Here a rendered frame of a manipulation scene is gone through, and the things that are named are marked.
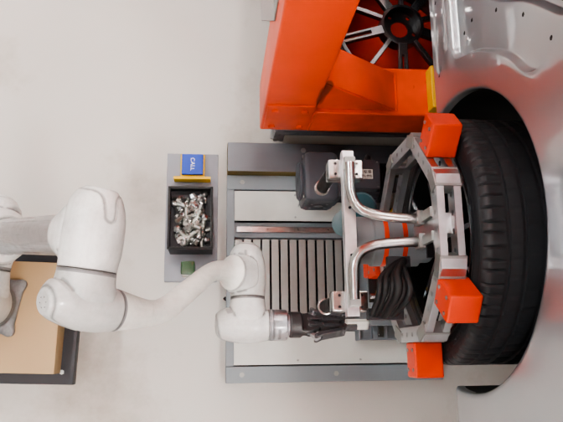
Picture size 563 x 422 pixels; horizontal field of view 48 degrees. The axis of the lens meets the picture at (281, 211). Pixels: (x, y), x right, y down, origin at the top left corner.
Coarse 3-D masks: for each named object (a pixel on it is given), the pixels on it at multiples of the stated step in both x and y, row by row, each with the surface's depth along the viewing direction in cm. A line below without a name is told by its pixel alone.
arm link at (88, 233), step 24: (96, 192) 140; (0, 216) 176; (48, 216) 155; (72, 216) 138; (96, 216) 137; (120, 216) 141; (0, 240) 168; (24, 240) 157; (48, 240) 145; (72, 240) 136; (96, 240) 136; (120, 240) 141; (0, 264) 181; (72, 264) 135; (96, 264) 136
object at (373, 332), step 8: (392, 208) 242; (360, 272) 239; (360, 280) 238; (360, 288) 237; (360, 312) 235; (368, 328) 234; (376, 328) 233; (384, 328) 233; (392, 328) 235; (360, 336) 231; (368, 336) 234; (376, 336) 232; (384, 336) 232; (392, 336) 235
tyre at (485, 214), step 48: (480, 144) 149; (528, 144) 150; (480, 192) 142; (528, 192) 142; (480, 240) 141; (528, 240) 140; (480, 288) 141; (528, 288) 140; (480, 336) 146; (528, 336) 148
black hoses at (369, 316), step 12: (432, 252) 158; (396, 264) 153; (408, 264) 155; (384, 276) 149; (396, 276) 148; (408, 276) 149; (384, 288) 147; (396, 288) 147; (408, 288) 148; (384, 300) 148; (396, 300) 147; (408, 300) 148; (372, 312) 150; (384, 312) 151; (396, 312) 150
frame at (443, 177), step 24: (408, 144) 166; (408, 168) 184; (432, 168) 148; (456, 168) 149; (384, 192) 191; (432, 192) 148; (456, 192) 146; (432, 216) 148; (456, 216) 145; (456, 240) 144; (456, 264) 142; (432, 288) 147; (408, 312) 180; (432, 312) 148; (408, 336) 166; (432, 336) 153
